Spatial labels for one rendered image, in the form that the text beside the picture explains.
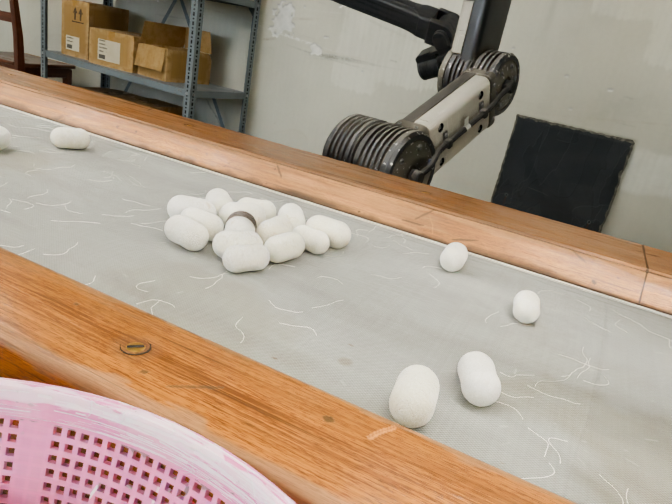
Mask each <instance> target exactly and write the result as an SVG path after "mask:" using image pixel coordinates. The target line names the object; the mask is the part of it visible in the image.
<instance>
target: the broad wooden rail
mask: <svg viewBox="0 0 672 504"><path fill-rule="evenodd" d="M0 105H3V106H6V107H10V108H13V109H16V110H19V111H22V112H25V113H29V114H32V115H35V116H38V117H41V118H45V119H48V120H51V121H54V122H57V123H60V124H64V125H67V126H70V127H73V128H80V129H83V130H85V131H86V132H89V133H92V134H95V135H99V136H102V137H105V138H108V139H111V140H114V141H118V142H121V143H124V144H127V145H130V146H134V147H137V148H140V149H143V150H146V151H149V152H153V153H156V154H159V155H162V156H165V157H169V158H172V159H175V160H178V161H181V162H184V163H188V164H191V165H194V166H197V167H200V168H203V169H207V170H210V171H213V172H216V173H219V174H223V175H226V176H229V177H232V178H235V179H238V180H242V181H245V182H248V183H251V184H254V185H258V186H261V187H264V188H267V189H270V190H273V191H277V192H280V193H283V194H286V195H289V196H293V197H296V198H299V199H302V200H305V201H308V202H312V203H315V204H318V205H321V206H324V207H327V208H331V209H334V210H337V211H340V212H343V213H347V214H350V215H353V216H356V217H359V218H362V219H366V220H369V221H372V222H375V223H378V224H382V225H385V226H388V227H391V228H394V229H397V230H401V231H404V232H407V233H410V234H413V235H416V236H420V237H423V238H426V239H429V240H432V241H436V242H439V243H442V244H445V245H449V244H450V243H453V242H458V243H461V244H463V245H464V246H465V247H466V248H467V251H468V252H471V253H474V254H477V255H480V256H483V257H486V258H490V259H493V260H496V261H499V262H502V263H505V264H509V265H512V266H515V267H518V268H521V269H525V270H528V271H531V272H534V273H537V274H540V275H544V276H547V277H550V278H553V279H556V280H560V281H563V282H566V283H569V284H572V285H575V286H579V287H582V288H585V289H588V290H591V291H595V292H598V293H601V294H604V295H607V296H610V297H614V298H617V299H620V300H623V301H626V302H629V303H633V304H636V305H639V306H642V307H645V308H649V309H652V310H655V311H658V312H661V313H664V314H668V315H671V316H672V253H670V252H666V251H663V250H659V249H656V248H652V247H648V246H645V245H641V244H638V243H634V242H630V241H627V240H623V239H620V238H616V237H613V236H609V235H605V234H602V233H598V232H595V231H591V230H587V229H584V228H580V227H577V226H573V225H570V224H566V223H562V222H559V221H555V220H552V219H548V218H544V217H541V216H537V215H534V214H530V213H527V212H523V211H519V210H516V209H512V208H509V207H505V206H501V205H498V204H494V203H491V202H487V201H483V200H480V199H476V198H473V197H469V196H466V195H462V194H458V193H455V192H451V191H448V190H444V189H440V188H437V187H433V186H430V185H426V184H423V183H419V182H415V181H412V180H408V179H405V178H401V177H397V176H394V175H390V174H387V173H383V172H380V171H376V170H372V169H369V168H365V167H362V166H358V165H354V164H351V163H347V162H344V161H340V160H336V159H333V158H329V157H326V156H322V155H319V154H315V153H311V152H308V151H304V150H300V149H296V148H292V147H289V146H286V145H283V144H279V143H276V142H272V141H268V140H265V139H261V138H258V137H254V136H250V135H247V134H243V133H240V132H236V131H233V130H229V129H225V128H222V127H218V126H215V125H211V124H207V123H204V122H200V121H197V120H193V119H190V118H186V117H182V116H179V115H175V114H172V113H168V112H164V111H161V110H157V109H154V108H150V107H146V106H143V105H139V104H136V103H132V102H129V101H125V100H121V99H118V98H114V97H111V96H107V95H103V94H100V93H96V92H93V91H89V90H86V89H82V88H78V87H75V86H71V85H68V84H64V83H60V82H57V81H53V80H50V79H46V78H43V77H39V76H35V75H32V74H28V73H25V72H21V71H17V70H14V69H10V68H7V67H3V66H0Z"/></svg>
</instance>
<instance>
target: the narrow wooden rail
mask: <svg viewBox="0 0 672 504"><path fill-rule="evenodd" d="M0 377H1V378H9V379H17V380H24V381H32V382H38V383H44V384H49V385H55V386H61V387H66V388H70V389H74V390H79V391H83V392H87V393H92V394H95V395H99V396H102V397H106V398H109V399H113V400H116V401H120V402H123V403H126V404H129V405H131V406H134V407H137V408H140V409H143V410H146V411H148V412H151V413H153V414H156V415H158V416H161V417H163V418H165V419H168V420H170V421H173V422H175V423H177V424H179V425H181V426H183V427H185V428H187V429H189V430H191V431H193V432H195V433H197V434H199V435H201V436H203V437H205V438H206V439H208V440H210V441H212V442H213V443H215V444H217V445H219V446H221V447H222V448H224V449H226V450H227V451H229V452H230V453H232V454H233V455H235V456H236V457H238V458H239V459H241V460H242V461H244V462H245V463H247V464H248V465H250V466H251V467H252V468H254V469H255V470H256V471H258V472H259V473H260V474H262V475H263V476H264V477H266V478H267V479H268V480H270V481H271V482H272V483H273V484H275V485H276V486H277V487H278V488H279V489H280V490H281V491H283V492H284V493H285V494H286V495H287V496H288V497H290V498H291V499H292V500H293V501H294V502H295V503H296V504H577V503H575V502H573V501H570V500H568V499H566V498H564V497H561V496H559V495H557V494H555V493H552V492H550V491H548V490H546V489H544V488H541V487H539V486H537V485H535V484H532V483H530V482H528V481H526V480H523V479H521V478H519V477H517V476H514V475H512V474H510V473H508V472H505V471H503V470H501V469H499V468H496V467H494V466H492V465H490V464H487V463H485V462H483V461H481V460H478V459H476V458H474V457H472V456H469V455H467V454H465V453H463V452H460V451H458V450H456V449H454V448H451V447H449V446H447V445H445V444H442V443H440V442H438V441H436V440H433V439H431V438H429V437H427V436H424V435H422V434H420V433H418V432H415V431H413V430H411V429H409V428H406V427H404V426H402V425H400V424H397V423H395V422H393V421H391V420H388V419H386V418H384V417H382V416H379V415H377V414H375V413H373V412H370V411H368V410H366V409H364V408H361V407H359V406H357V405H355V404H352V403H350V402H348V401H346V400H343V399H341V398H339V397H337V396H334V395H332V394H330V393H328V392H325V391H323V390H321V389H319V388H316V387H314V386H312V385H310V384H307V383H305V382H303V381H301V380H298V379H296V378H294V377H292V376H289V375H287V374H285V373H283V372H280V371H278V370H276V369H274V368H271V367H269V366H267V365H265V364H262V363H260V362H258V361H256V360H253V359H251V358H249V357H247V356H244V355H242V354H240V353H238V352H235V351H233V350H231V349H229V348H226V347H224V346H222V345H220V344H218V343H215V342H213V341H211V340H209V339H206V338H204V337H202V336H200V335H197V334H195V333H193V332H191V331H188V330H186V329H184V328H182V327H179V326H177V325H175V324H173V323H170V322H168V321H166V320H164V319H161V318H159V317H157V316H155V315H152V314H150V313H148V312H146V311H143V310H141V309H139V308H137V307H134V306H132V305H130V304H128V303H125V302H123V301H121V300H119V299H116V298H114V297H112V296H110V295H107V294H105V293H103V292H101V291H98V290H96V289H94V288H92V287H89V286H87V285H85V284H83V283H80V282H78V281H76V280H74V279H71V278H69V277H67V276H65V275H62V274H60V273H58V272H56V271H53V270H51V269H49V268H47V267H44V266H42V265H40V264H38V263H35V262H33V261H31V260H29V259H26V258H24V257H22V256H20V255H17V254H15V253H13V252H11V251H8V250H6V249H4V248H2V247H0Z"/></svg>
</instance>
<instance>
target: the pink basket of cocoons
mask: <svg viewBox="0 0 672 504"><path fill-rule="evenodd" d="M0 418H4V424H0V432H2V438H0V504H1V503H4V504H57V499H58V500H62V503H61V504H70V503H72V504H110V502H112V503H114V504H139V503H137V502H138V499H139V500H141V501H142V503H141V504H195V503H194V502H192V501H193V498H195V499H196V500H197V503H196V504H220V502H221V500H223V501H224V502H225V504H296V503H295V502H294V501H293V500H292V499H291V498H290V497H288V496H287V495H286V494H285V493H284V492H283V491H281V490H280V489H279V488H278V487H277V486H276V485H275V484H273V483H272V482H271V481H270V480H268V479H267V478H266V477H264V476H263V475H262V474H260V473H259V472H258V471H256V470H255V469H254V468H252V467H251V466H250V465H248V464H247V463H245V462H244V461H242V460H241V459H239V458H238V457H236V456H235V455H233V454H232V453H230V452H229V451H227V450H226V449H224V448H222V447H221V446H219V445H217V444H215V443H213V442H212V441H210V440H208V439H206V438H205V437H203V436H201V435H199V434H197V433H195V432H193V431H191V430H189V429H187V428H185V427H183V426H181V425H179V424H177V423H175V422H173V421H170V420H168V419H165V418H163V417H161V416H158V415H156V414H153V413H151V412H148V411H146V410H143V409H140V408H137V407H134V406H131V405H129V404H126V403H123V402H120V401H116V400H113V399H109V398H106V397H102V396H99V395H95V394H92V393H87V392H83V391H79V390H74V389H70V388H66V387H61V386H55V385H49V384H44V383H38V382H32V381H24V380H17V379H9V378H1V377H0ZM13 420H19V426H16V425H13ZM57 427H58V428H62V433H57V432H56V430H57ZM71 431H75V432H76V435H75V437H74V436H70V432H71ZM11 434H17V439H16V440H15V439H11ZM84 434H86V435H90V436H89V440H86V439H84ZM98 438H100V439H103V442H102V444H99V443H97V440H98ZM54 441H56V442H60V443H59V447H56V446H54ZM111 442H112V443H115V444H116V446H115V448H112V447H110V445H111ZM68 444H69V445H73V450H69V449H67V448H68ZM124 447H126V448H128V449H129V450H128V453H126V452H123V450H124ZM9 448H15V452H14V453H9ZM82 448H84V449H87V450H86V454H84V453H81V449H82ZM95 452H97V453H100V455H99V458H97V457H94V454H95ZM137 452H138V453H141V458H138V457H136V454H137ZM52 455H54V456H57V459H56V461H55V460H51V457H52ZM108 456H109V457H112V462H110V461H107V458H108ZM149 457H150V458H152V459H154V461H153V464H152V463H150V462H148V461H149ZM65 458H67V459H70V464H68V463H65ZM121 461H123V462H125V466H124V467H123V466H121V465H120V462H121ZM7 462H13V465H12V467H7ZM79 462H82V463H84V464H83V468H82V467H79V466H78V463H79ZM162 464H164V465H166V468H165V470H164V469H162V468H161V465H162ZM92 466H95V467H96V471H92V470H91V467H92ZM133 466H135V467H137V468H138V469H137V472H135V471H133V470H132V469H133ZM49 469H53V470H54V474H49ZM105 470H107V471H109V475H108V476H107V475H105V474H104V471H105ZM174 470H176V471H178V475H177V476H176V475H174V474H173V472H174ZM63 472H65V473H68V474H67V478H66V477H62V473H63ZM145 472H148V473H150V475H149V477H147V476H145ZM117 475H120V476H122V477H121V480H118V479H116V478H117ZM5 476H11V478H10V481H7V480H5ZM76 476H80V481H77V480H75V478H76ZM158 477H159V478H160V479H162V481H161V483H159V482H157V479H158ZM186 477H188V478H190V481H189V483H188V482H187V481H185V478H186ZM89 480H92V481H93V485H91V484H88V481H89ZM130 480H132V481H134V483H133V485H130V484H129V481H130ZM47 483H51V484H52V485H51V488H48V487H46V485H47ZM101 484H104V485H106V487H105V489H103V488H101ZM170 484H172V485H173V486H174V487H173V490H172V489H170V488H169V485H170ZM198 484H199V485H201V486H202V488H201V490H200V489H198V488H197V485H198ZM142 485H143V486H145V487H146V489H145V491H144V490H142V489H141V487H142ZM60 486H63V487H65V488H64V491H61V490H59V489H60ZM3 489H4V490H9V491H8V495H7V494H3ZM73 489H74V490H78V491H77V495H76V494H73V493H72V492H73ZM114 489H117V490H118V493H117V494H116V493H113V490H114ZM154 491H155V492H157V493H158V495H157V497H156V496H154V495H153V493H154ZM181 491H184V492H185V493H186V494H185V497H184V496H183V495H181ZM209 492H211V493H213V494H214V495H213V498H212V497H210V496H209ZM86 493H87V494H90V497H89V498H86V497H85V495H86ZM126 494H129V495H130V498H129V499H128V498H125V496H126ZM44 496H45V497H49V500H48V501H44ZM98 497H99V498H101V499H102V503H101V502H98ZM165 498H168V499H169V503H167V502H165Z"/></svg>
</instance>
